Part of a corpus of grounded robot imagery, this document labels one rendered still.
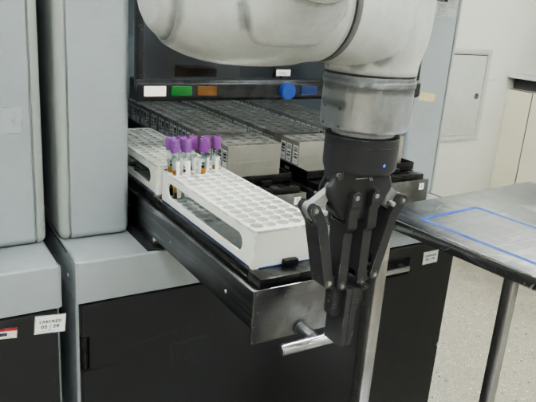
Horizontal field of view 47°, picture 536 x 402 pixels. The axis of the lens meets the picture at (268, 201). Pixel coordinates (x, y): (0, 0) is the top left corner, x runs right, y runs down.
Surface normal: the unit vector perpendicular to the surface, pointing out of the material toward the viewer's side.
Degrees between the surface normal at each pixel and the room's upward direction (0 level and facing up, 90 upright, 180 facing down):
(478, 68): 90
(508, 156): 90
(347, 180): 91
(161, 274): 90
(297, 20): 135
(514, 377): 0
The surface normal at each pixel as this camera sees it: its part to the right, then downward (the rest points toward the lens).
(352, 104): -0.47, 0.24
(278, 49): 0.37, 0.87
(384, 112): 0.18, 0.31
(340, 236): -0.86, 0.09
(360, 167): -0.13, 0.29
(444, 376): 0.07, -0.95
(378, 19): 0.53, 0.44
